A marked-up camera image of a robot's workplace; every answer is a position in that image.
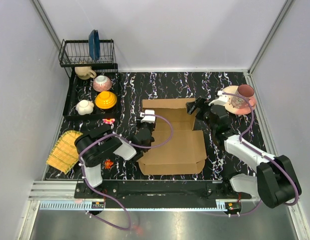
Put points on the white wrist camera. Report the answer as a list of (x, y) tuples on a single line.
[(222, 99), (148, 116)]

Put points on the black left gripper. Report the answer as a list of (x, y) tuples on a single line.
[(152, 126)]

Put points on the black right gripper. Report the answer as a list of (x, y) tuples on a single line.
[(199, 103)]

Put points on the cream pink floral plate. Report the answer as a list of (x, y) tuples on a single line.
[(231, 90)]

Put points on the yellow ribbed bowl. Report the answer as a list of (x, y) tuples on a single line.
[(106, 100)]

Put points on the pink butterfly toy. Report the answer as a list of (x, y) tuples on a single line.
[(108, 121)]

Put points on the pink patterned mug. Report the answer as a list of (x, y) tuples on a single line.
[(243, 97)]

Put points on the yellow bamboo mat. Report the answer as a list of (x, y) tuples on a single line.
[(64, 154)]

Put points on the white flower-shaped bowl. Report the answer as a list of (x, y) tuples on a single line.
[(85, 107)]

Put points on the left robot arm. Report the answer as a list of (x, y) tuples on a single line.
[(97, 147)]

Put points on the blue plate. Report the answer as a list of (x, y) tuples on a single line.
[(94, 45)]

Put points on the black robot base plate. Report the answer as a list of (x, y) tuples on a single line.
[(159, 195)]

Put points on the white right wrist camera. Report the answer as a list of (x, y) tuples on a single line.
[(222, 99)]

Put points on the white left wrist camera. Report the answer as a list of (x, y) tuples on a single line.
[(148, 116)]

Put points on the pink patterned bowl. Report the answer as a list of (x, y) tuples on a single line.
[(102, 83)]

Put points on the cream ceramic mug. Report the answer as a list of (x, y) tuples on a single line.
[(85, 72)]

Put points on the black dish rack tray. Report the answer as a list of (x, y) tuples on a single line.
[(75, 53)]

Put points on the brown cardboard box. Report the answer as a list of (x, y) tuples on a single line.
[(185, 153)]

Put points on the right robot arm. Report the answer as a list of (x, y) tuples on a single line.
[(275, 181)]

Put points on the orange red small toy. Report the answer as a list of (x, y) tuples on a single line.
[(108, 164)]

